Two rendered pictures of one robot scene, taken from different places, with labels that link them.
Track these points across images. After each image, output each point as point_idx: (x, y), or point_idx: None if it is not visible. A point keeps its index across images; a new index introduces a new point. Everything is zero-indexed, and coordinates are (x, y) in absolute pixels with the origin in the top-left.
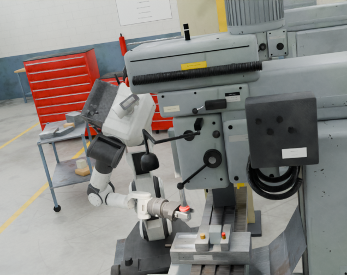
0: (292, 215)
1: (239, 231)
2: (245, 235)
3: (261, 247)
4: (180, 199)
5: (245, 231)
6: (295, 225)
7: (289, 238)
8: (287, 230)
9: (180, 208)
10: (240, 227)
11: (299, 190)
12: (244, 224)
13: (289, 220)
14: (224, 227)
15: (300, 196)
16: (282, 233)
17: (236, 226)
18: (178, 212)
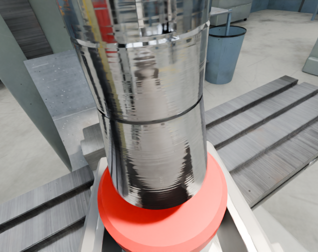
0: (36, 86)
1: (41, 196)
2: (99, 128)
3: (76, 164)
4: (204, 69)
5: (38, 187)
6: (76, 67)
7: (87, 92)
8: (62, 104)
9: (219, 195)
10: (18, 205)
11: (31, 1)
12: (4, 203)
13: (43, 95)
14: (99, 145)
15: (52, 0)
16: (57, 121)
17: (3, 230)
18: (257, 222)
